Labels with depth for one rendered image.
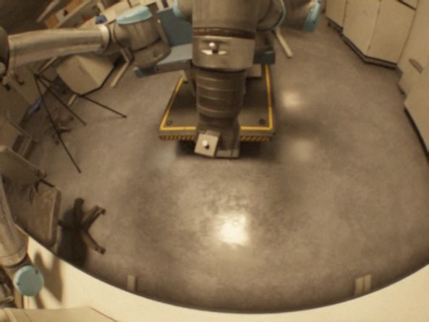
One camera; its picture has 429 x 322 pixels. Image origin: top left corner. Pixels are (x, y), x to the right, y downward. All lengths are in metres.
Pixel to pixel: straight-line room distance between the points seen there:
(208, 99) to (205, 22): 0.11
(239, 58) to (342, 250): 1.14
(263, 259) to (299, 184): 0.51
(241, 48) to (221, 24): 0.04
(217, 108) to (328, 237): 1.03
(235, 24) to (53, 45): 0.62
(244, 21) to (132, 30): 0.64
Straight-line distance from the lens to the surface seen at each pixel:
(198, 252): 1.11
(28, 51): 0.69
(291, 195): 1.14
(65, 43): 0.76
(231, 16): 0.23
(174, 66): 0.83
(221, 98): 0.26
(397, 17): 2.73
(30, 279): 0.54
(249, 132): 0.93
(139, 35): 0.83
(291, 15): 0.62
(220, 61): 0.23
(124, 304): 0.43
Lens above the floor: 1.06
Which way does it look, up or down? 60 degrees down
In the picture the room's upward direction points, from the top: 23 degrees counter-clockwise
